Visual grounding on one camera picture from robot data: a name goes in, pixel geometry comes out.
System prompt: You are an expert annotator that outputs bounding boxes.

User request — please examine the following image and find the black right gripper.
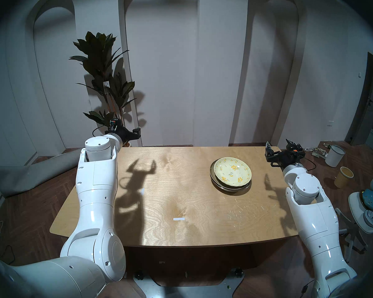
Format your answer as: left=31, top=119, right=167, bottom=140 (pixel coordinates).
left=265, top=138, right=306, bottom=170

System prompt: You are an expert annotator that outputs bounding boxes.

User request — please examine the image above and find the rolled grey carpet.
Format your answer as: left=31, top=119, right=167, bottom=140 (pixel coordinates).
left=0, top=148, right=82, bottom=198

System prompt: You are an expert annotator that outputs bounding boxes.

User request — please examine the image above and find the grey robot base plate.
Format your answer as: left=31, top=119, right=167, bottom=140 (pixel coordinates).
left=133, top=269, right=245, bottom=298

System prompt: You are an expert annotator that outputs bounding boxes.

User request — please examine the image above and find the yellow floral ceramic plate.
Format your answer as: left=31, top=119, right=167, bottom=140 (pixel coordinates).
left=214, top=157, right=252, bottom=187

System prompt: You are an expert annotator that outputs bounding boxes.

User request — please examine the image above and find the teal round object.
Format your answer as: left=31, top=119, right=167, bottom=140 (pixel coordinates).
left=360, top=189, right=373, bottom=210

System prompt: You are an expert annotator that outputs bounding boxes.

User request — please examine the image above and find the tan paper cup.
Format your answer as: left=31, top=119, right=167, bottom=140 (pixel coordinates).
left=334, top=166, right=354, bottom=189

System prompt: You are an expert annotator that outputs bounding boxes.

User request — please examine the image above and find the white power strip with cables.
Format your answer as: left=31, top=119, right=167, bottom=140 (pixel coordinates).
left=304, top=147, right=328, bottom=160

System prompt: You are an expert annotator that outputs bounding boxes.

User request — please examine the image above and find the tall dark green plant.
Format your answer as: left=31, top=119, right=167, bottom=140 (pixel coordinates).
left=69, top=31, right=137, bottom=143

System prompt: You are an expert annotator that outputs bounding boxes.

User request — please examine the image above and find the grey door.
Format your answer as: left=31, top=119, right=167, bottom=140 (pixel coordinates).
left=345, top=48, right=373, bottom=146

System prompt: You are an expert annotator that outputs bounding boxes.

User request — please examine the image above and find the white swivel stool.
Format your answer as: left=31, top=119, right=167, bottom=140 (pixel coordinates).
left=334, top=191, right=373, bottom=265

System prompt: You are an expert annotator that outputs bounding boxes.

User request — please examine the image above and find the olive green plate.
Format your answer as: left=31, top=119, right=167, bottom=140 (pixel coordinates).
left=210, top=162, right=252, bottom=191

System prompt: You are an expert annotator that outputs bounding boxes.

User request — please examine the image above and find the white bucket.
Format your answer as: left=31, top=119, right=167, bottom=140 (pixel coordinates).
left=325, top=145, right=346, bottom=168

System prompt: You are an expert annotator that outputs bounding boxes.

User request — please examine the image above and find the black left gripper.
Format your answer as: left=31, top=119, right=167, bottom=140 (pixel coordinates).
left=107, top=119, right=142, bottom=146

